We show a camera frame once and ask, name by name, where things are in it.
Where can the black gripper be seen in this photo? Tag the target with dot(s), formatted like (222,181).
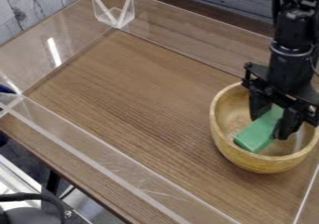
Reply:
(282,84)

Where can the green rectangular block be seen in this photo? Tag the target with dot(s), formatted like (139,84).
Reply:
(255,136)

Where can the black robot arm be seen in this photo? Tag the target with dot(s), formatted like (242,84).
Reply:
(296,28)

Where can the brown wooden bowl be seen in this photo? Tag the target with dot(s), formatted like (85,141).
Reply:
(230,117)

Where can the clear acrylic tray walls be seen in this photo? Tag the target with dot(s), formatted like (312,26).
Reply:
(111,84)

